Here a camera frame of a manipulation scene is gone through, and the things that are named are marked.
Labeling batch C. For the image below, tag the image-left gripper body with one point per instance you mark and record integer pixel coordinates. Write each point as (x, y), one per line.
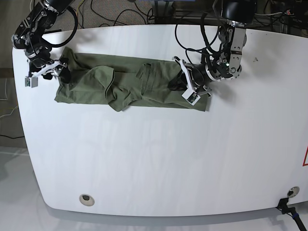
(48, 69)

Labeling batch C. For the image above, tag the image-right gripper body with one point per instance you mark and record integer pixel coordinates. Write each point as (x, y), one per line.
(195, 77)

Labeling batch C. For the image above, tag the olive green T-shirt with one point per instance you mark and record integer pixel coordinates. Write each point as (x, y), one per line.
(120, 82)

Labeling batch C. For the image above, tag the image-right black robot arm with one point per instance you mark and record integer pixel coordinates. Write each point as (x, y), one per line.
(220, 58)

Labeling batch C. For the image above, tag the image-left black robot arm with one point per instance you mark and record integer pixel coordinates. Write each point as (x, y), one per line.
(29, 38)

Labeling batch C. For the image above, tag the red triangle sticker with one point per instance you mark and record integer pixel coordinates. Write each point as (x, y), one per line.
(305, 162)

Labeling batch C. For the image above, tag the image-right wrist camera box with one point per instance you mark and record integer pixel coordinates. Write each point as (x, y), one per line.
(191, 96)

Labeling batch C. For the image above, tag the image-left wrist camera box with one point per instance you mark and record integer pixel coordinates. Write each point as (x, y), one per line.
(31, 82)

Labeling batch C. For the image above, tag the aluminium frame rail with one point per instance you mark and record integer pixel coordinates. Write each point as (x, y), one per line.
(171, 12)

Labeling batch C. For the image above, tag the left table cable grommet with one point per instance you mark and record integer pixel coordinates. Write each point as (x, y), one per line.
(87, 200)

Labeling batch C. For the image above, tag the table cable grommet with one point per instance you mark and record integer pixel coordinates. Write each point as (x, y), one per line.
(293, 192)
(87, 200)

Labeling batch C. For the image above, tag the right table cable grommet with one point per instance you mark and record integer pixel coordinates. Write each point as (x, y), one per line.
(293, 192)

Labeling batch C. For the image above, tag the black clamp with cable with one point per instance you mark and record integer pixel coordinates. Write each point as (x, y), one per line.
(285, 209)

